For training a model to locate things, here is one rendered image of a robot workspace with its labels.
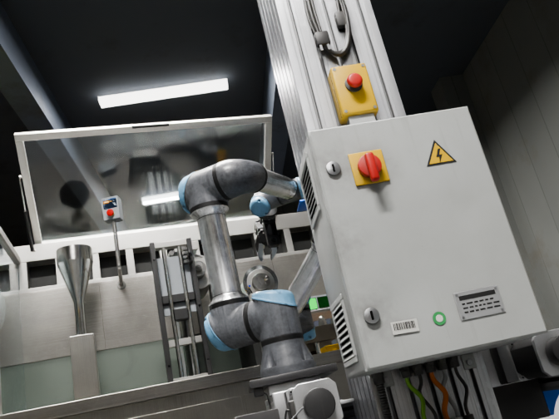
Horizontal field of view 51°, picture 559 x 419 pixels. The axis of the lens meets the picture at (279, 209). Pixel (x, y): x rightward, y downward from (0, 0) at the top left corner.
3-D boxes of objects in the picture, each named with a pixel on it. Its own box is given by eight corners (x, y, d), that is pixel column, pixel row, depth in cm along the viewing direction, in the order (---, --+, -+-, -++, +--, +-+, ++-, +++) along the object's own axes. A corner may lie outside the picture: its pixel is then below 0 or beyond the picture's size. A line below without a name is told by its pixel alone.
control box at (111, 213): (101, 219, 238) (99, 197, 242) (107, 224, 244) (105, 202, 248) (118, 215, 238) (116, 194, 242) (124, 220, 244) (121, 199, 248)
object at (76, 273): (66, 410, 212) (55, 261, 231) (71, 412, 225) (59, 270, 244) (106, 402, 216) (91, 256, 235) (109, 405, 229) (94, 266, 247)
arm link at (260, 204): (271, 193, 204) (277, 179, 213) (244, 203, 208) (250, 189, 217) (281, 211, 207) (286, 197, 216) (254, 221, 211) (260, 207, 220)
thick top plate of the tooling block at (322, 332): (299, 344, 232) (296, 329, 234) (278, 358, 268) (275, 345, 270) (337, 337, 237) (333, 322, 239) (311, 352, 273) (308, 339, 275)
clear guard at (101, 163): (22, 139, 242) (22, 139, 242) (41, 243, 265) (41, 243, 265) (265, 120, 270) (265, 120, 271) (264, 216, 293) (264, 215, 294)
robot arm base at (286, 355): (320, 366, 149) (312, 327, 153) (262, 378, 147) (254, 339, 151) (314, 372, 163) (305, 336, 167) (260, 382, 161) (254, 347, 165)
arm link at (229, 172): (244, 145, 166) (306, 171, 211) (212, 159, 170) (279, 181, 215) (254, 183, 164) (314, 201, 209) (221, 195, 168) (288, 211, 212)
